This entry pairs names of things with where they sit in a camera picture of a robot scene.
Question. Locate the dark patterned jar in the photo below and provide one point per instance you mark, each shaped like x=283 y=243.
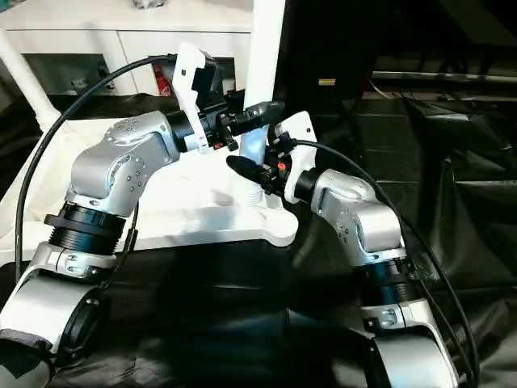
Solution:
x=147 y=3

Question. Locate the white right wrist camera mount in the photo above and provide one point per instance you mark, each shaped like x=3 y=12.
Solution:
x=301 y=141

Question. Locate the black plastic mat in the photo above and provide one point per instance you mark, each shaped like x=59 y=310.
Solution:
x=444 y=182

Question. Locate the white cabinet with glass doors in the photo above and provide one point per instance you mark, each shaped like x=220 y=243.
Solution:
x=81 y=44

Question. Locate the small white label sticker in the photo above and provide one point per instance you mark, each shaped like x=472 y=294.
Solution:
x=327 y=82

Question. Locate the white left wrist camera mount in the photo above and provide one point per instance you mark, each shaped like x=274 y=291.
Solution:
x=187 y=81

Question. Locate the red bottle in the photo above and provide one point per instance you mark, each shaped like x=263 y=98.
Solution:
x=160 y=81

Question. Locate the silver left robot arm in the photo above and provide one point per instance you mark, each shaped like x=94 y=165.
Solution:
x=113 y=161

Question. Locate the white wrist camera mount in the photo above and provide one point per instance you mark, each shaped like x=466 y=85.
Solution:
x=187 y=81
x=301 y=141

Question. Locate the dark metal rail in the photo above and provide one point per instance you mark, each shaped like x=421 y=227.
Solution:
x=444 y=75

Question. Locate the white plastic table top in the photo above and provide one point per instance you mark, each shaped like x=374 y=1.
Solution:
x=194 y=218

